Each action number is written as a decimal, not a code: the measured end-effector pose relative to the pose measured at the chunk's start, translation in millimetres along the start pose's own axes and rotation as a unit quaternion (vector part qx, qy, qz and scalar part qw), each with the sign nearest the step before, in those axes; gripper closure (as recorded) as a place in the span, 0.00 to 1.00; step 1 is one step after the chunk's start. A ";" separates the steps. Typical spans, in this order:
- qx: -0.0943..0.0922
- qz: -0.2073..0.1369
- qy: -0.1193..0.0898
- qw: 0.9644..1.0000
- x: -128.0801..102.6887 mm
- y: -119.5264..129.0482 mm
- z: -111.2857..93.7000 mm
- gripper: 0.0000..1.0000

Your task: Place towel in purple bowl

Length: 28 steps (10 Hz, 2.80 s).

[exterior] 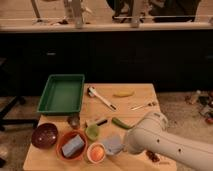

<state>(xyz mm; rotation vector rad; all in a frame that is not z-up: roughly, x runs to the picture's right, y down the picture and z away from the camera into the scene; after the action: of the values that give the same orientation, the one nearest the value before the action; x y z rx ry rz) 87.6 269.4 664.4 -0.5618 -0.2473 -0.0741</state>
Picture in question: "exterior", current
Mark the purple bowl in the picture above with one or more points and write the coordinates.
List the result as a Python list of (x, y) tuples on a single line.
[(44, 136)]

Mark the black office chair base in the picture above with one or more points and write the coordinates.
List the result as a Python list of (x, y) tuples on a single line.
[(17, 99)]

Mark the blue sponge block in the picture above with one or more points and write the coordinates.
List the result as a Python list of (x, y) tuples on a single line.
[(72, 146)]

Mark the white handled brush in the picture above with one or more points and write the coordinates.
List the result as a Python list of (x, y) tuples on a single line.
[(93, 93)]

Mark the small white orange cup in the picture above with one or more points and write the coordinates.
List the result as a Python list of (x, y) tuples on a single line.
[(96, 153)]

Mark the black handled knife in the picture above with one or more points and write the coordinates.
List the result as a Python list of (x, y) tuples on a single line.
[(97, 121)]

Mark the small metal fork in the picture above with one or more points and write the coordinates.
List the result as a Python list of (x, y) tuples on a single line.
[(145, 105)]

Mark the green plastic tray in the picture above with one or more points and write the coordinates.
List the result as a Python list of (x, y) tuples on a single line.
[(62, 95)]

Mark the small green cup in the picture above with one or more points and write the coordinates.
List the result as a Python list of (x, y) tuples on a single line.
[(92, 132)]

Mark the small metal cup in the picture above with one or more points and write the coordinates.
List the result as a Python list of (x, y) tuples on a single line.
[(74, 122)]

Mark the green pepper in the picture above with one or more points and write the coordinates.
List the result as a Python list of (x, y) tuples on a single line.
[(120, 124)]

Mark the orange bowl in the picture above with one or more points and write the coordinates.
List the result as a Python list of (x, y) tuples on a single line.
[(78, 155)]

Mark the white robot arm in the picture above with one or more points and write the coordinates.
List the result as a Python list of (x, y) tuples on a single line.
[(150, 134)]

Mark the grey-blue towel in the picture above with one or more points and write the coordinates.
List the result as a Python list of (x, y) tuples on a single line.
[(113, 144)]

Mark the yellow banana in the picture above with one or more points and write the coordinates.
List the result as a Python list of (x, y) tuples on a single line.
[(122, 94)]

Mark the bunch of dark grapes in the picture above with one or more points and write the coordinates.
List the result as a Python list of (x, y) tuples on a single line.
[(152, 156)]

